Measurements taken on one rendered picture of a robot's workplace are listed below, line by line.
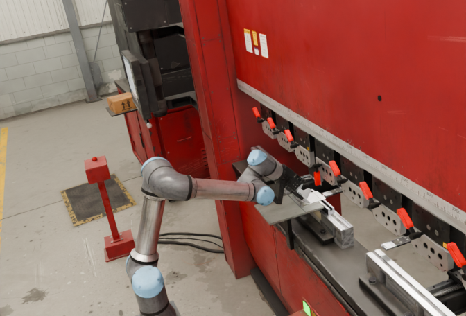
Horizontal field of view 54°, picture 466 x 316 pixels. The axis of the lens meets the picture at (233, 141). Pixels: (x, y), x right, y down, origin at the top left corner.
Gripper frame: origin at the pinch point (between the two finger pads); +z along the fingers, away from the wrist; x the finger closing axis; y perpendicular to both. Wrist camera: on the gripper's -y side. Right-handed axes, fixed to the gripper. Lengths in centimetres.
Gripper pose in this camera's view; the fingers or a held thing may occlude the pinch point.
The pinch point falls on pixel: (304, 199)
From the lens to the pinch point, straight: 213.4
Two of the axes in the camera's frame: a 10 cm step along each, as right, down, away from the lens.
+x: -3.2, -3.2, 8.9
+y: 6.2, -7.8, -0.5
